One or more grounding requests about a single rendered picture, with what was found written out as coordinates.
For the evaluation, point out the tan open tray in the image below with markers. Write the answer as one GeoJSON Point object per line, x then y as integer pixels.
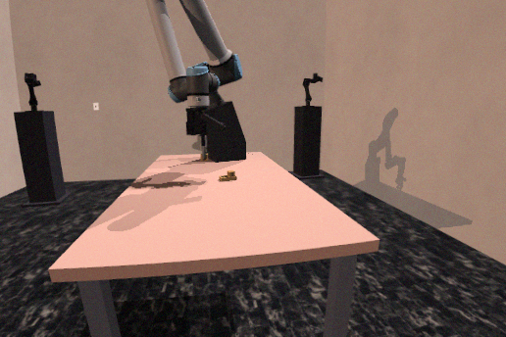
{"type": "Point", "coordinates": [226, 178]}

